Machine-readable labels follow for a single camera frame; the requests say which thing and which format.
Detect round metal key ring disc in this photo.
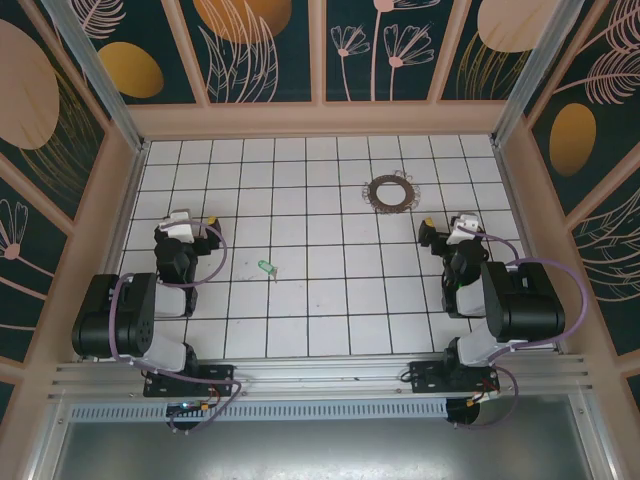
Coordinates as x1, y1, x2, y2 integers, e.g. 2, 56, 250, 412
362, 169, 421, 216

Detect small electronics board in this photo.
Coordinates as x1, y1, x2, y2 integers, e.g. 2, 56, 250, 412
166, 398, 212, 418

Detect grey metal panel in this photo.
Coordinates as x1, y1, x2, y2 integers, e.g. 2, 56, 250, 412
49, 418, 599, 480

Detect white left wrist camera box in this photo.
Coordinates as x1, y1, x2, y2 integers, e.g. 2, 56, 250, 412
160, 209, 199, 245

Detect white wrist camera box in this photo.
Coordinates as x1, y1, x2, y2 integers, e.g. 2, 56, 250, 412
160, 209, 199, 245
446, 213, 485, 246

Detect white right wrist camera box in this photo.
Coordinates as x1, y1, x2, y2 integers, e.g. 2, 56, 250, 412
446, 213, 485, 246

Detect aluminium side rail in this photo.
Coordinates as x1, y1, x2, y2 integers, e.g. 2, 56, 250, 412
74, 142, 149, 361
492, 142, 561, 356

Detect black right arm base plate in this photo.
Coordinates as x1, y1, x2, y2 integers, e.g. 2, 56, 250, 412
408, 359, 501, 396

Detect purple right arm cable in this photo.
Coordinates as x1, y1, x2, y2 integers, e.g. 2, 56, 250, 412
462, 229, 591, 431

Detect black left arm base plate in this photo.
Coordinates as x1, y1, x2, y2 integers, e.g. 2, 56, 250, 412
143, 363, 236, 399

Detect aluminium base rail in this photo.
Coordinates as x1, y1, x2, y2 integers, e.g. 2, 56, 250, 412
47, 353, 594, 401

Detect aluminium corner post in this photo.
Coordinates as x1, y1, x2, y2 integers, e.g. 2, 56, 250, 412
42, 0, 149, 154
492, 0, 601, 146

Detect grey slotted cable duct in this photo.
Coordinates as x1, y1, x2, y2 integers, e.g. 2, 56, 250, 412
67, 397, 449, 421

